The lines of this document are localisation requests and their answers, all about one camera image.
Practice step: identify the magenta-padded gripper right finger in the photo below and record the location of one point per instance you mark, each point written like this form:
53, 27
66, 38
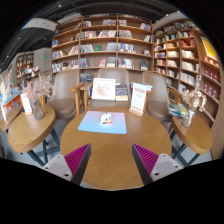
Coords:
148, 161

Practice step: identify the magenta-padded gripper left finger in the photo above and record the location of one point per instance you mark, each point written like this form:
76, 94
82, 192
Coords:
75, 161

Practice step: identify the white orange patterned computer mouse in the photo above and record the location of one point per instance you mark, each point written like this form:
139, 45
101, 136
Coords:
106, 119

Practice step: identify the blue pink gradient mouse pad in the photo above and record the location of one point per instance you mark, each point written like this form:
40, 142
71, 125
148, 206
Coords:
90, 125

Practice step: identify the round wooden side table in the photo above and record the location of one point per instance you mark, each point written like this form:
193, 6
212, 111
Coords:
30, 130
195, 136
10, 120

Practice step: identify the brown leather wooden armchair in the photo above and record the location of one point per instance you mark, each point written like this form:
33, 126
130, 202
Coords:
108, 73
158, 106
63, 105

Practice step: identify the glass vase with dried flowers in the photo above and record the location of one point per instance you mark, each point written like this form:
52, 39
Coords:
188, 118
36, 111

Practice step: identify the stack of colourful books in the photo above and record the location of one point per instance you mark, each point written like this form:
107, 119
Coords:
177, 110

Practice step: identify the white sign on wooden base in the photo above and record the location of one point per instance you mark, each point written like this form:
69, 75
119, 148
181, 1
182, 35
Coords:
138, 99

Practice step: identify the dark cover book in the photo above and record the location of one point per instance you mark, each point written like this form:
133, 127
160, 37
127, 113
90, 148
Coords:
121, 92

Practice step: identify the small white card sign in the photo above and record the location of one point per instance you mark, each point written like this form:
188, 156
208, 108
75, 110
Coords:
26, 105

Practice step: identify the stack of light blue books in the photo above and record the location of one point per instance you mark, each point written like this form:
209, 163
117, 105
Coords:
141, 86

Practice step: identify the white framed floral picture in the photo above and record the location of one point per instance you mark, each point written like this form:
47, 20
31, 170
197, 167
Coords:
103, 89

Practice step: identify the tall wooden bookshelf with books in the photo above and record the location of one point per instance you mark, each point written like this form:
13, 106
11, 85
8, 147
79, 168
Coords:
183, 60

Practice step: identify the distant wooden bookshelf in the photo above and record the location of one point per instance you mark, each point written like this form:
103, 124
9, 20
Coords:
27, 65

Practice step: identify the wide wooden bookshelf with books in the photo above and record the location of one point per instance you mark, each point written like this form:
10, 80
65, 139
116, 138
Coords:
103, 43

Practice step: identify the white ceiling panel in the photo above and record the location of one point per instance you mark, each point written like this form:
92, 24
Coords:
40, 24

